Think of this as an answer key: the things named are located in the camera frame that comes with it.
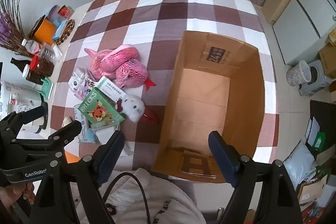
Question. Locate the purple cup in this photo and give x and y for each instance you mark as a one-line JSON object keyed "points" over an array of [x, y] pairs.
{"points": [[53, 14]]}

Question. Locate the person's left hand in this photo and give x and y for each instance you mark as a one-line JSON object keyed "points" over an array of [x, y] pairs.
{"points": [[15, 193]]}

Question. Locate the dried flower bunch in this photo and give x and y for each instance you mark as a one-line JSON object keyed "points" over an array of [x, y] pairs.
{"points": [[10, 27]]}

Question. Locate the green flat packet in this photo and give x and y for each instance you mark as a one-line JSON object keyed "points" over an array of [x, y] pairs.
{"points": [[319, 141]]}

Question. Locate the woven brown trivet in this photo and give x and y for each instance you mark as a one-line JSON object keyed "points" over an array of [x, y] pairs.
{"points": [[68, 28]]}

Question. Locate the small white packet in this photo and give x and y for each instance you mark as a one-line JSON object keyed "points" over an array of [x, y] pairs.
{"points": [[76, 81]]}

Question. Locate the dark glass bottle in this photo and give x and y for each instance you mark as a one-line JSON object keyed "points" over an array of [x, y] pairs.
{"points": [[19, 61]]}

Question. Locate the purple snack packet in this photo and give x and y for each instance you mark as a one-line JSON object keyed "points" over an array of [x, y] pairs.
{"points": [[86, 92]]}

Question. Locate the white cat plush toy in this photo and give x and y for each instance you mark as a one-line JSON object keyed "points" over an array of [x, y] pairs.
{"points": [[132, 106]]}

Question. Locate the clear ribbed plastic bottle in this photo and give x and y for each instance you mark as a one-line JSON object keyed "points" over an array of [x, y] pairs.
{"points": [[46, 53]]}

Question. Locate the white patterned trash bin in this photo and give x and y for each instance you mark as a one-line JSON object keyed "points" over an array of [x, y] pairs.
{"points": [[298, 73]]}

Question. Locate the person's white garment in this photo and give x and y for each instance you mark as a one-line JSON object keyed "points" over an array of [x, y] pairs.
{"points": [[157, 203]]}

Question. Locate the brown jar with red lid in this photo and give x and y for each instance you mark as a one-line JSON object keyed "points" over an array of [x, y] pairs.
{"points": [[43, 67]]}

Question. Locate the white cartoon pot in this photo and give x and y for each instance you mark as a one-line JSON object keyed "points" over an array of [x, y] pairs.
{"points": [[18, 100]]}

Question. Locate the small green paper bag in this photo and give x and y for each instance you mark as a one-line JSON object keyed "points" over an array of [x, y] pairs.
{"points": [[47, 87]]}

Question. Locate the checked tablecloth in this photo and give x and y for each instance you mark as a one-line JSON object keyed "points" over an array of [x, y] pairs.
{"points": [[170, 14]]}

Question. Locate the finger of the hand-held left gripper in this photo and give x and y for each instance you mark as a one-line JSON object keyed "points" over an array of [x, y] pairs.
{"points": [[67, 132], [33, 114]]}

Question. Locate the green toy bricks box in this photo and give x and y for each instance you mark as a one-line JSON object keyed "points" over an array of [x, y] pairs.
{"points": [[97, 108]]}

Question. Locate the grey plastic stool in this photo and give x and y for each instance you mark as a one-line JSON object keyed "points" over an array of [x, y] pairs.
{"points": [[316, 81]]}

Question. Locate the white refrigerator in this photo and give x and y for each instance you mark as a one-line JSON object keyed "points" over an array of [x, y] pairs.
{"points": [[304, 16]]}

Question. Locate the blue tissue box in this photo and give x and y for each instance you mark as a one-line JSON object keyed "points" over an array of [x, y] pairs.
{"points": [[59, 29]]}

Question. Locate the red cup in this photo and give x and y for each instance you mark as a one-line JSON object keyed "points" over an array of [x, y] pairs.
{"points": [[65, 11]]}

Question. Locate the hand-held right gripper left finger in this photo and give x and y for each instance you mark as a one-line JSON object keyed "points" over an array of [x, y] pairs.
{"points": [[111, 154]]}

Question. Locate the pink mesh bag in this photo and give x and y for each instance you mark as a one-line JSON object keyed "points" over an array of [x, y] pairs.
{"points": [[123, 66]]}

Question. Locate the white and green medicine box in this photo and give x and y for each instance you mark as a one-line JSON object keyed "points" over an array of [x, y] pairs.
{"points": [[110, 87]]}

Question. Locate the brown jar with white lid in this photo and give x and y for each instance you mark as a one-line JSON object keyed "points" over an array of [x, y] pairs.
{"points": [[34, 76]]}

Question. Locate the white plastic bag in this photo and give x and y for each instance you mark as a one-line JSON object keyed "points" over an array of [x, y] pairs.
{"points": [[299, 163]]}

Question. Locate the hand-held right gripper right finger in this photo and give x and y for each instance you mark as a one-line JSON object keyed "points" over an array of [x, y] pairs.
{"points": [[223, 158]]}

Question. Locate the brown cardboard box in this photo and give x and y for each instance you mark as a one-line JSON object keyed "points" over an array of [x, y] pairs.
{"points": [[204, 98]]}

